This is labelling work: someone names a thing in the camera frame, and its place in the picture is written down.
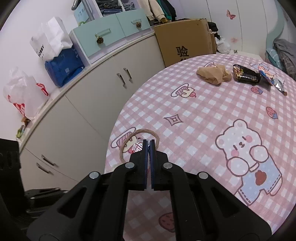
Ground tall cardboard box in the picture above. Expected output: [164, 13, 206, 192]
[153, 19, 216, 67]

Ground brown twine ring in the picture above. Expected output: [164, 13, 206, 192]
[119, 128, 160, 163]

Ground mint green bunk bed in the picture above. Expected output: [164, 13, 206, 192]
[265, 5, 296, 81]

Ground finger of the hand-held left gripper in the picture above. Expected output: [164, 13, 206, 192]
[25, 200, 59, 215]
[24, 188, 69, 200]

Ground pale blue box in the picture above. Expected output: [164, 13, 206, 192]
[74, 2, 92, 24]

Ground silver foil wrapper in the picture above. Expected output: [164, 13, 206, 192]
[273, 77, 288, 96]

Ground lilac white shelf unit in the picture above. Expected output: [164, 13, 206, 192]
[91, 0, 148, 18]

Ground mint green drawer unit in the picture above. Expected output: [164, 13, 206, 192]
[69, 8, 152, 64]

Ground grey metal handrail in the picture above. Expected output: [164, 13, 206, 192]
[72, 0, 95, 21]

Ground small white plastic bag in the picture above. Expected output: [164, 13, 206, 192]
[215, 36, 231, 54]

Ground cream hanging jacket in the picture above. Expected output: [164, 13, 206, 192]
[142, 0, 166, 21]

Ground brown paper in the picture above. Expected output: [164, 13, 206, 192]
[196, 64, 232, 85]

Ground black clothing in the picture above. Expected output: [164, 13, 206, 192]
[207, 21, 219, 40]

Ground grey duvet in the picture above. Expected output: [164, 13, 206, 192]
[273, 39, 296, 80]

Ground teal bed sheet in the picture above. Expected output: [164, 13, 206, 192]
[266, 47, 278, 67]

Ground dark brown snack wrapper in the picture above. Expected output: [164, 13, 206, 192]
[232, 64, 262, 85]

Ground white paper bag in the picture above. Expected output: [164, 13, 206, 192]
[30, 16, 73, 62]

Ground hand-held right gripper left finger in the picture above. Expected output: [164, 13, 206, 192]
[27, 139, 148, 241]

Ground white wardrobe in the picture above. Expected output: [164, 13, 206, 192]
[166, 0, 281, 61]

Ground long white low cabinet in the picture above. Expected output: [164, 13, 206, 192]
[17, 30, 166, 193]

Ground small wrappers on cabinet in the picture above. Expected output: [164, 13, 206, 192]
[16, 117, 31, 139]

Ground white plastic bag red print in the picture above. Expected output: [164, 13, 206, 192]
[3, 67, 50, 120]

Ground folded jeans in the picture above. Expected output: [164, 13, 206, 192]
[96, 0, 137, 15]

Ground blue woven bag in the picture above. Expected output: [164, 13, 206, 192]
[45, 48, 85, 88]

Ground round table pink checked tablecloth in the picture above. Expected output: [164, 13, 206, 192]
[105, 54, 296, 241]

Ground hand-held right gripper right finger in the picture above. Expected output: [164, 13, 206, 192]
[150, 139, 271, 241]

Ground colourful cartoon wrapper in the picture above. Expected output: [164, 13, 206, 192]
[258, 65, 279, 86]

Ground dark green hanging jacket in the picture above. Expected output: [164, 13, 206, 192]
[159, 0, 177, 20]

